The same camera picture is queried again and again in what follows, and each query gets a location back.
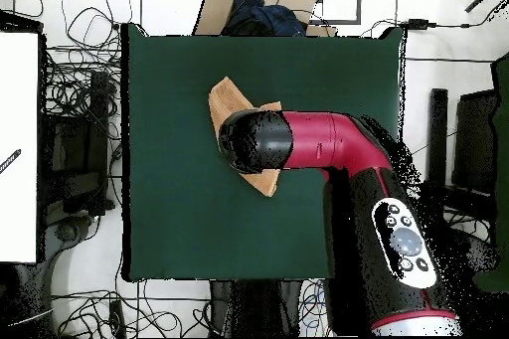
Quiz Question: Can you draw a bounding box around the tan terry towel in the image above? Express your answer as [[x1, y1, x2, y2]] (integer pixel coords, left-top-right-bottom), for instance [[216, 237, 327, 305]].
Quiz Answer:
[[207, 76, 283, 198]]

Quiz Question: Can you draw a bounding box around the dark green table cloth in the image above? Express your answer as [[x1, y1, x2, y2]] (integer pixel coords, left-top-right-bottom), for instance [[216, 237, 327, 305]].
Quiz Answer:
[[120, 22, 407, 282]]

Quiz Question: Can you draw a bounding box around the dark blue clothing pile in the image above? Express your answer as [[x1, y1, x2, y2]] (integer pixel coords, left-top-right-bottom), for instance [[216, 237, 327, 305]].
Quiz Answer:
[[222, 0, 307, 37]]

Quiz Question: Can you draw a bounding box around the brown cardboard box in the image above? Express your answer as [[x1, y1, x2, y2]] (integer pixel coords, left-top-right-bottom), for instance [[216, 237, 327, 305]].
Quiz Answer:
[[192, 0, 339, 38]]

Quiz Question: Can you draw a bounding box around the black equipment stand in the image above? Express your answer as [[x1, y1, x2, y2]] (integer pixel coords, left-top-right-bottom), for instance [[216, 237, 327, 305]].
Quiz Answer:
[[39, 70, 116, 217]]

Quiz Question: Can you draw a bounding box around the grey round stand base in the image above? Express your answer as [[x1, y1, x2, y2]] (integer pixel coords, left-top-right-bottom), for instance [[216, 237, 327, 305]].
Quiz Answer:
[[53, 215, 96, 245], [448, 227, 500, 276]]

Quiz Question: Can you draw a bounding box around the black power strip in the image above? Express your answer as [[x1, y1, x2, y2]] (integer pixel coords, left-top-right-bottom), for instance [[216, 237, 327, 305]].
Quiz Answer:
[[108, 299, 126, 338]]

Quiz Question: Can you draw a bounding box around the white board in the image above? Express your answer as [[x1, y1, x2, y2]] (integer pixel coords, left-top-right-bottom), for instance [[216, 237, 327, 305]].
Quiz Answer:
[[0, 30, 41, 264]]

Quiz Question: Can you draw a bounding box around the black marker pen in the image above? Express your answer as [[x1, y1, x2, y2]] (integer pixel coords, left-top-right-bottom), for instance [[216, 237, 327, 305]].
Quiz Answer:
[[0, 148, 22, 175]]

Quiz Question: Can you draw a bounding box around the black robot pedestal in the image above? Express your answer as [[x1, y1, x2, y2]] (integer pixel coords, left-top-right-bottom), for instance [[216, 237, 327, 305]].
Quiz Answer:
[[209, 279, 304, 338]]

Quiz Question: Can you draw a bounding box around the black cable tangle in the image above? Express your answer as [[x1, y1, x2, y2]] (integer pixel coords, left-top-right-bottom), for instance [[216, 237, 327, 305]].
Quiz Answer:
[[51, 288, 212, 338], [297, 277, 333, 337], [43, 0, 132, 149]]

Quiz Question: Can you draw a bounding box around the black adapter cable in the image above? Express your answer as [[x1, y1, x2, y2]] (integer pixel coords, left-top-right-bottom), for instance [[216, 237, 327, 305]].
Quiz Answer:
[[359, 0, 509, 38]]

